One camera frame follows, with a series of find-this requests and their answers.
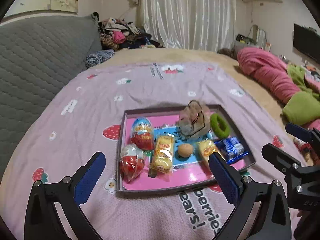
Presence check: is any green fuzzy hair ring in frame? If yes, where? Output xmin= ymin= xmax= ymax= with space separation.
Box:
xmin=209 ymin=113 xmax=231 ymax=139

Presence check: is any small tan ball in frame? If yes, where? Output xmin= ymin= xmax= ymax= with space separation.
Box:
xmin=177 ymin=144 xmax=194 ymax=158

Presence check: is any white shiny curtain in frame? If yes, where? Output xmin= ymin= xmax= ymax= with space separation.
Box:
xmin=138 ymin=0 xmax=236 ymax=51

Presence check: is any dark shallow box tray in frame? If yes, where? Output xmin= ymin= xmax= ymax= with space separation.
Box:
xmin=115 ymin=103 xmax=257 ymax=197

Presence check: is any pile of clothes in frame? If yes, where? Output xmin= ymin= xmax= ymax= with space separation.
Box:
xmin=91 ymin=12 xmax=164 ymax=51

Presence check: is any pink quilt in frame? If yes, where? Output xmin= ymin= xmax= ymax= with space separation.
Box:
xmin=236 ymin=47 xmax=320 ymax=131

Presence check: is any pink and blue book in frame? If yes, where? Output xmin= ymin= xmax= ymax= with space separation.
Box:
xmin=122 ymin=110 xmax=247 ymax=191

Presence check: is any green fleece cloth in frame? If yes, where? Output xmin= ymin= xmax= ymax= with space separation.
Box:
xmin=282 ymin=64 xmax=319 ymax=125

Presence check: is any yellow rice cracker pack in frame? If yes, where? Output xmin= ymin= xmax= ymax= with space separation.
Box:
xmin=198 ymin=139 xmax=221 ymax=168
xmin=150 ymin=135 xmax=175 ymax=181

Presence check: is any black television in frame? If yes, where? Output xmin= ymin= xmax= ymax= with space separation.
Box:
xmin=293 ymin=24 xmax=320 ymax=64

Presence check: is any blue snack packet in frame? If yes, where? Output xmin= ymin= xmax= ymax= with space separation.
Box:
xmin=215 ymin=137 xmax=249 ymax=165

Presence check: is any blue floral cloth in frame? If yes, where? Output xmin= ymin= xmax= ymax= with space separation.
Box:
xmin=85 ymin=49 xmax=114 ymax=68

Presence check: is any red white patterned cloth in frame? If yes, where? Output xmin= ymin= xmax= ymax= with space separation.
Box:
xmin=293 ymin=137 xmax=314 ymax=165

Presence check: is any grey quilted headboard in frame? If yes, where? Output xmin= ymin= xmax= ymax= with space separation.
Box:
xmin=1 ymin=12 xmax=101 ymax=173

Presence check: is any clear red-filled surprise egg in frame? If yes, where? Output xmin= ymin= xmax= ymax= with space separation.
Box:
xmin=119 ymin=144 xmax=145 ymax=182

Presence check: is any pink strawberry print blanket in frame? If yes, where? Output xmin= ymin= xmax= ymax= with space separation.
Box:
xmin=1 ymin=63 xmax=304 ymax=239

